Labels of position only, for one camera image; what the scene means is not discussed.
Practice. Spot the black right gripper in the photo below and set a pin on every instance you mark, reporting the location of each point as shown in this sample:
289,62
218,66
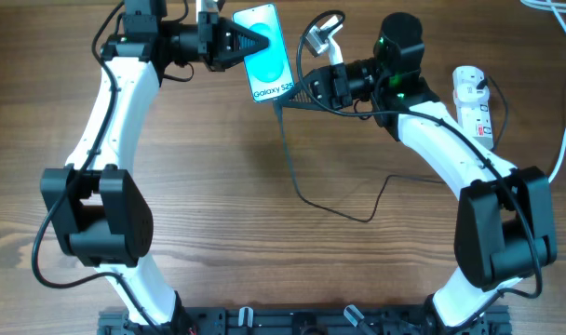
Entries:
331,88

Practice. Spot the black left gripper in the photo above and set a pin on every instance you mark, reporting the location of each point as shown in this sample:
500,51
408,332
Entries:
220,51

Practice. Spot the smartphone with teal screen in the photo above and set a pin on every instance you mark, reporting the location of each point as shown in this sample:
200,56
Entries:
268,70

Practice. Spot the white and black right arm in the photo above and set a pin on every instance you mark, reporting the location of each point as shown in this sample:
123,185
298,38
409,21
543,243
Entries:
505,230

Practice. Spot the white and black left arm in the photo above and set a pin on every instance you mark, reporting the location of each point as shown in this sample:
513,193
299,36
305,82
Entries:
94,206

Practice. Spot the white USB charger adapter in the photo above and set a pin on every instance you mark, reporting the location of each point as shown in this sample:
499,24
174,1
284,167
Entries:
470,93

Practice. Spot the white power strip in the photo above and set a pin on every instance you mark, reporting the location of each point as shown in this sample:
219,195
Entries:
474,120

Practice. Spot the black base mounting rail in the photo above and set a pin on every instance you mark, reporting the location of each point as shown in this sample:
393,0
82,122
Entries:
394,319

